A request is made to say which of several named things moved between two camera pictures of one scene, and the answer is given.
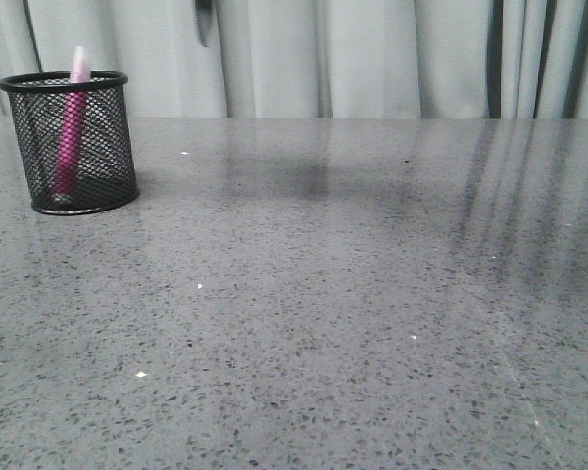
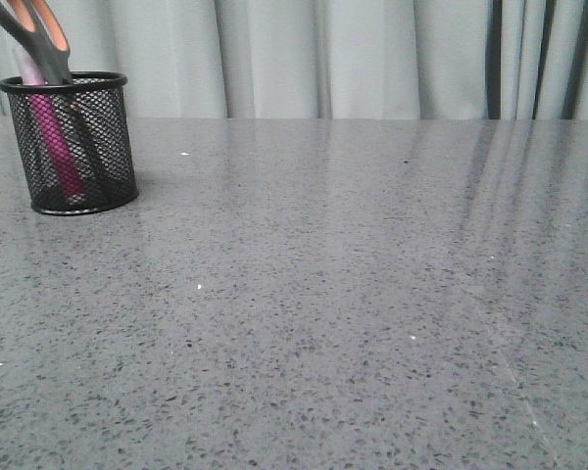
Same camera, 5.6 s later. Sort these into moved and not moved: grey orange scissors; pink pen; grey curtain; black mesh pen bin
Moved: grey orange scissors; pink pen
Not moved: grey curtain; black mesh pen bin
